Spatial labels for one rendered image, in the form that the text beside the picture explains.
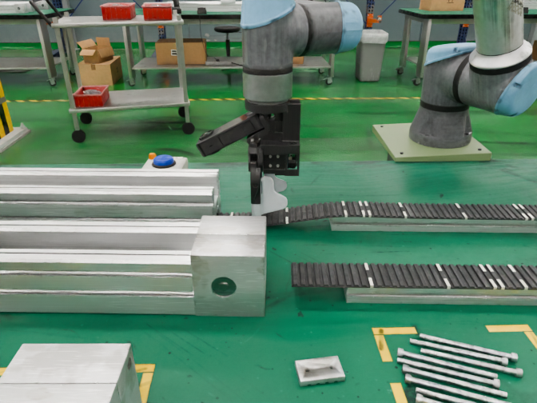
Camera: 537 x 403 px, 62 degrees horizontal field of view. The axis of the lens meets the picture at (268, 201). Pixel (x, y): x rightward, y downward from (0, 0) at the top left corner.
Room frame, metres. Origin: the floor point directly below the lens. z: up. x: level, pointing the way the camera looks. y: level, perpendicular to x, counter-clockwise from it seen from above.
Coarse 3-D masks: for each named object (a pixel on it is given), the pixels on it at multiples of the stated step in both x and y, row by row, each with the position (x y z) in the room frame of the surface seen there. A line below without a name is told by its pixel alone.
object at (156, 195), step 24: (0, 168) 0.74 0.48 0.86; (24, 168) 0.74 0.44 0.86; (48, 168) 0.74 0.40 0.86; (72, 168) 0.74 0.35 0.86; (0, 192) 0.65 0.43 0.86; (24, 192) 0.65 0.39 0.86; (48, 192) 0.65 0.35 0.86; (72, 192) 0.65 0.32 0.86; (96, 192) 0.65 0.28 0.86; (120, 192) 0.65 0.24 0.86; (144, 192) 0.64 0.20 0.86; (168, 192) 0.64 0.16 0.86; (192, 192) 0.64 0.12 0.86; (216, 192) 0.71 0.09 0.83; (0, 216) 0.66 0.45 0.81; (24, 216) 0.66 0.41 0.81; (48, 216) 0.65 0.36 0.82; (72, 216) 0.64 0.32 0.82; (96, 216) 0.64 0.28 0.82; (120, 216) 0.64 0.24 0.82; (144, 216) 0.64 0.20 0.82; (168, 216) 0.64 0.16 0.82; (192, 216) 0.64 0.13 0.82
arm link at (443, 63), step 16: (432, 48) 1.09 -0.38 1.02; (448, 48) 1.05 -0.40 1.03; (464, 48) 1.03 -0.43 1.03; (432, 64) 1.07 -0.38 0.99; (448, 64) 1.04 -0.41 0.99; (464, 64) 1.01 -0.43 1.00; (432, 80) 1.06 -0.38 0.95; (448, 80) 1.02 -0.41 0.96; (432, 96) 1.06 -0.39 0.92; (448, 96) 1.03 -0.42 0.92
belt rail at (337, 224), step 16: (336, 224) 0.67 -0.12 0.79; (352, 224) 0.67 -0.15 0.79; (368, 224) 0.67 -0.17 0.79; (384, 224) 0.67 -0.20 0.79; (400, 224) 0.67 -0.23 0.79; (416, 224) 0.67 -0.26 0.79; (432, 224) 0.67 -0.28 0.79; (448, 224) 0.67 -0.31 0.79; (464, 224) 0.67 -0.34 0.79; (480, 224) 0.67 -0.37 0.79; (496, 224) 0.67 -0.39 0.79; (512, 224) 0.67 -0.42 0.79; (528, 224) 0.66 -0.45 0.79
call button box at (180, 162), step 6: (150, 162) 0.83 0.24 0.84; (174, 162) 0.82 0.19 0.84; (180, 162) 0.83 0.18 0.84; (186, 162) 0.85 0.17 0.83; (144, 168) 0.80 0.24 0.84; (150, 168) 0.80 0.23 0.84; (156, 168) 0.80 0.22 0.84; (162, 168) 0.80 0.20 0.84; (168, 168) 0.80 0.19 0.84; (174, 168) 0.80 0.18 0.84; (180, 168) 0.80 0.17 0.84; (186, 168) 0.84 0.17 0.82
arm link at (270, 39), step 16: (256, 0) 0.66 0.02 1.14; (272, 0) 0.65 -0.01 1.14; (288, 0) 0.66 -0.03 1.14; (256, 16) 0.65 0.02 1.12; (272, 16) 0.65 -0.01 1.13; (288, 16) 0.66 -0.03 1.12; (304, 16) 0.68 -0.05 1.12; (256, 32) 0.65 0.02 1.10; (272, 32) 0.65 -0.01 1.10; (288, 32) 0.66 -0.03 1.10; (304, 32) 0.67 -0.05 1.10; (256, 48) 0.65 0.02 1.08; (272, 48) 0.65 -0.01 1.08; (288, 48) 0.66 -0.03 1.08; (304, 48) 0.68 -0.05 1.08; (256, 64) 0.65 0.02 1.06; (272, 64) 0.65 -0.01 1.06; (288, 64) 0.67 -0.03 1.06
